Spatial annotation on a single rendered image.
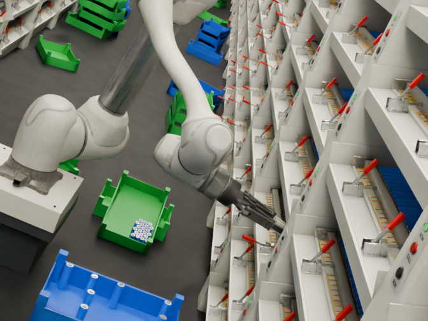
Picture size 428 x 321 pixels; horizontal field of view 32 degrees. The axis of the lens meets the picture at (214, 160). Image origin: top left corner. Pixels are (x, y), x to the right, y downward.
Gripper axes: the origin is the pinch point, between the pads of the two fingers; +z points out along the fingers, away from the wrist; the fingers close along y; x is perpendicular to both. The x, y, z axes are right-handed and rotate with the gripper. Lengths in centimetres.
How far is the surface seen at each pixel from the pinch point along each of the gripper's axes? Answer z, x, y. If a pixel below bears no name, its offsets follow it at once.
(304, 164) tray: -1.5, -14.2, 18.5
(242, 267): 5.3, 25.4, 22.4
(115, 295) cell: -33, 21, -42
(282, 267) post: -2.9, -1.3, -28.3
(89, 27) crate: -96, 75, 354
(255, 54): -1, 4, 251
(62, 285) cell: -44, 26, -42
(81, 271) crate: -42, 22, -39
